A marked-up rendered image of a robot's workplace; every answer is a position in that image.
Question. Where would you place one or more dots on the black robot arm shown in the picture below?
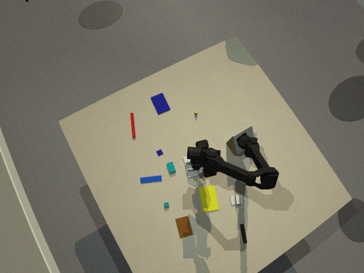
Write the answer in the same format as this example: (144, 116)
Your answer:
(211, 160)

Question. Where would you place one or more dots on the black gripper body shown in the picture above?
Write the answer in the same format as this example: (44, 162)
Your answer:
(203, 144)

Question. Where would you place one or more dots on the teal rectangular block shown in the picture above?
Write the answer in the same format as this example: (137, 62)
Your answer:
(171, 167)

